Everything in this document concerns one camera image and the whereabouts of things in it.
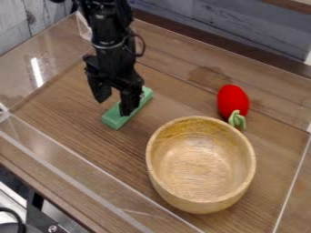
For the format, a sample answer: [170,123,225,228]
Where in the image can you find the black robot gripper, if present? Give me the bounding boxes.
[83,37,145,117]

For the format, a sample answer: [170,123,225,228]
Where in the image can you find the black cable loop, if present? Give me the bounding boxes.
[0,206,26,233]

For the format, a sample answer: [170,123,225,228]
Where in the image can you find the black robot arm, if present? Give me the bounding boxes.
[76,0,146,117]

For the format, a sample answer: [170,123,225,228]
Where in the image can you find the green rectangular block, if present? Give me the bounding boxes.
[102,86,154,130]

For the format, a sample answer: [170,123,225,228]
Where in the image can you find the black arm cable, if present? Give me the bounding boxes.
[123,30,147,58]

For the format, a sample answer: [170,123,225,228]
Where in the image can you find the red plush strawberry toy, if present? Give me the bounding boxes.
[217,85,250,129]

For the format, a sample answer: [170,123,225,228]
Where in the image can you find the brown wooden bowl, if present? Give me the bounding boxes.
[146,116,257,214]

